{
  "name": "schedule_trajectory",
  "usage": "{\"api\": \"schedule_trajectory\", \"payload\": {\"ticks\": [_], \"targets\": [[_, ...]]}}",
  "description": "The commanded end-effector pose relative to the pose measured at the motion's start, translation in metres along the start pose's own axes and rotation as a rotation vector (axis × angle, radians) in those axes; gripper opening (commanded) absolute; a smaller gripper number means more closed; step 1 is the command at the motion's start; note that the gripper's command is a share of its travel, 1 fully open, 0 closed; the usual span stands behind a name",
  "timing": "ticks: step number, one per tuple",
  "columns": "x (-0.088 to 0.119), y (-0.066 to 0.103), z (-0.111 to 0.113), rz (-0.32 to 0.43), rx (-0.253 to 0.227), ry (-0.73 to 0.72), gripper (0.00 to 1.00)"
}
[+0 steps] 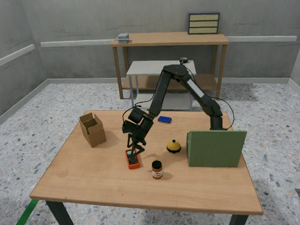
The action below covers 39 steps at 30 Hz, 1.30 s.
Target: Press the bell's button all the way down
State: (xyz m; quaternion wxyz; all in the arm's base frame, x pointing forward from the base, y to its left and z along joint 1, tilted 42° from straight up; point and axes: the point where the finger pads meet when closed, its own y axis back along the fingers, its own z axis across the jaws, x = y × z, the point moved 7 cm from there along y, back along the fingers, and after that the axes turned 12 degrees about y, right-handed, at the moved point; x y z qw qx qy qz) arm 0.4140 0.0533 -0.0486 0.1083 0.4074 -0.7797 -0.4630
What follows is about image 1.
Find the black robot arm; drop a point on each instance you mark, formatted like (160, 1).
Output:
(180, 74)

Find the brown cardboard box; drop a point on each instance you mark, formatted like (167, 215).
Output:
(92, 129)

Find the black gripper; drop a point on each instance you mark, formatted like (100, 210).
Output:
(135, 145)

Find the orange digital multimeter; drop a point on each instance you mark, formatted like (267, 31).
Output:
(132, 162)

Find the small spice jar with black lid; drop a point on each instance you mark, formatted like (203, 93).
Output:
(156, 169)

